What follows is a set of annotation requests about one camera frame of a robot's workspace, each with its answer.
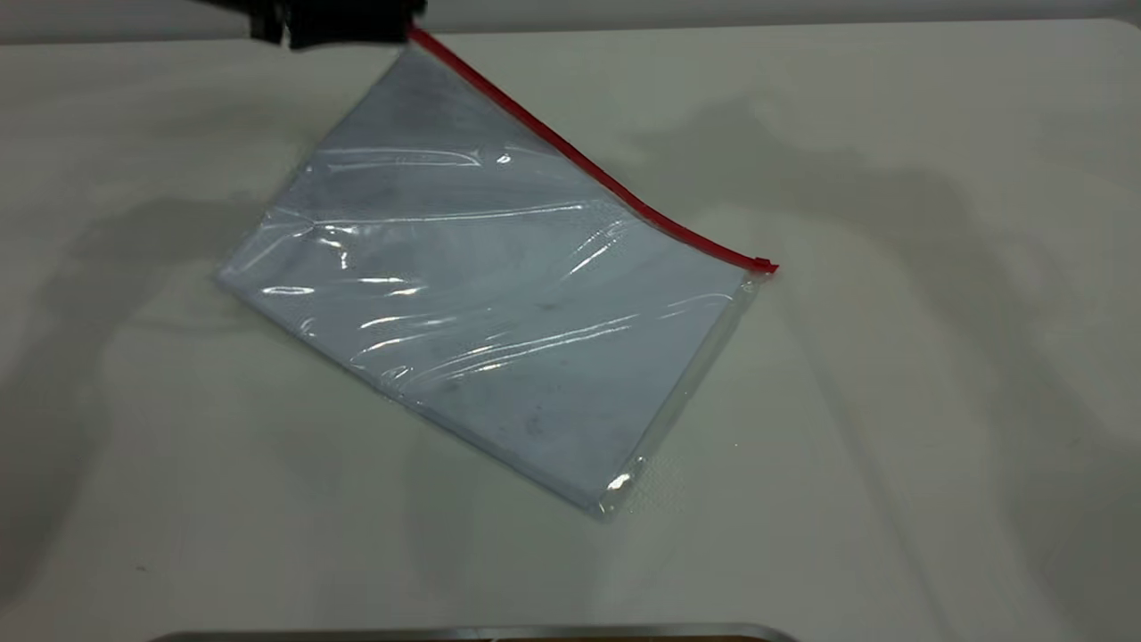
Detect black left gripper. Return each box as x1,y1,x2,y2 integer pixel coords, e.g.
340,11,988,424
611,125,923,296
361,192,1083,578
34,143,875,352
192,0,429,51

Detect clear plastic red-zip bag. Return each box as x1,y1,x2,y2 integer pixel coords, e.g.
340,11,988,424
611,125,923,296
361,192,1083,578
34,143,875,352
214,27,780,522

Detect white paper sheets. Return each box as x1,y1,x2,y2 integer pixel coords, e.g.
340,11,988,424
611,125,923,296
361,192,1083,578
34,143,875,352
217,53,750,511

